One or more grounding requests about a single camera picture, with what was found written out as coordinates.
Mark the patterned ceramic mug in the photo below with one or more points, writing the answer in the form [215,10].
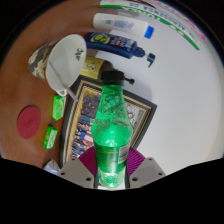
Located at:
[65,63]

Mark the white bottle with blue cap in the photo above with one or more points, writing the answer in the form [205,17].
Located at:
[116,24]

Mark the dark blue pump bottle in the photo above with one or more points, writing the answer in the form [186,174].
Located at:
[113,41]

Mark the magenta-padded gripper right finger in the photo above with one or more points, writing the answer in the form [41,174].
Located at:
[146,172]

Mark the small green packet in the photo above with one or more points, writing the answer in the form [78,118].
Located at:
[50,137]
[58,107]

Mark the green plastic drink bottle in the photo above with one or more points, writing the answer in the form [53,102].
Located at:
[111,140]

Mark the metal spoon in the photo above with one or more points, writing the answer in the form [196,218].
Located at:
[66,86]

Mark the long pink box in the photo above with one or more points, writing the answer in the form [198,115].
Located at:
[185,18]

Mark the brown pump bottle yellow label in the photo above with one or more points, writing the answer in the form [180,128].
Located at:
[92,66]

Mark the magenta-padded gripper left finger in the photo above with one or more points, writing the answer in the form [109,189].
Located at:
[76,172]

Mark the flat round red coaster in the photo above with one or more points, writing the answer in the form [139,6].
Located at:
[28,122]

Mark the framed group photo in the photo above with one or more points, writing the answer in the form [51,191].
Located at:
[83,130]

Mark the long white green box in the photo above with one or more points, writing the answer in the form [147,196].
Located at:
[156,18]

